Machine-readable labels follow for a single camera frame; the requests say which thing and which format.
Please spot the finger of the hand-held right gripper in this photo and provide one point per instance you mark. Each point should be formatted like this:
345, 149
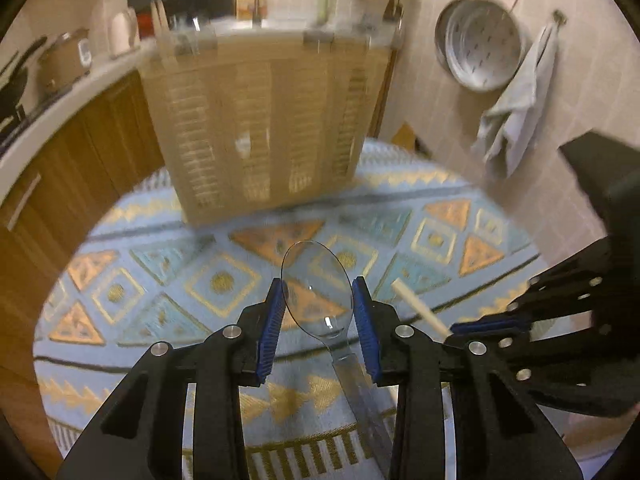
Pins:
560, 365
492, 326

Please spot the wooden chopstick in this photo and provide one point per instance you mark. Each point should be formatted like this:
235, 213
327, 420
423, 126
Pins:
417, 305
164, 22
155, 25

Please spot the round metal steamer tray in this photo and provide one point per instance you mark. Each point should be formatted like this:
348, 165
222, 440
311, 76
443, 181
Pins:
482, 45

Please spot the blue patterned tablecloth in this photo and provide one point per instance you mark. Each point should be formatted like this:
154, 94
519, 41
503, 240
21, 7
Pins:
175, 280

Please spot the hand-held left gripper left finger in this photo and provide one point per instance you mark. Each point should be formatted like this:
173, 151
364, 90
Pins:
270, 330

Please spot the metal towel hook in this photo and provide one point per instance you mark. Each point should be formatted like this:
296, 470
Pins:
560, 17

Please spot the clear plastic spoon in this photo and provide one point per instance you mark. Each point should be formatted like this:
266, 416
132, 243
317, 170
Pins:
317, 300

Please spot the beige slotted utensil basket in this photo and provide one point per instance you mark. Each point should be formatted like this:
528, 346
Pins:
260, 130

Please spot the yellow dish soap bottle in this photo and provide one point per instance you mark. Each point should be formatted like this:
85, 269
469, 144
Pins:
247, 5

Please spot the black wok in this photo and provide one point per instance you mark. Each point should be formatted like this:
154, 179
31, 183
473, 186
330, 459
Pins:
17, 80

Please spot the white kettle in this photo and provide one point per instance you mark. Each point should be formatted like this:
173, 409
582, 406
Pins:
124, 32

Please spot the beige rice cooker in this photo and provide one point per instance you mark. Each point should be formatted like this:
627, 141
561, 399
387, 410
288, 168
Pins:
65, 60

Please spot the red bowl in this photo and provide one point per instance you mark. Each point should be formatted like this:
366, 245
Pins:
145, 25

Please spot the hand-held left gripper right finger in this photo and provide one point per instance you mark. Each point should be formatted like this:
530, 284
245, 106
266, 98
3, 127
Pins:
367, 330

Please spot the grey hanging towel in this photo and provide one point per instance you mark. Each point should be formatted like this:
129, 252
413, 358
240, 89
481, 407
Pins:
520, 110

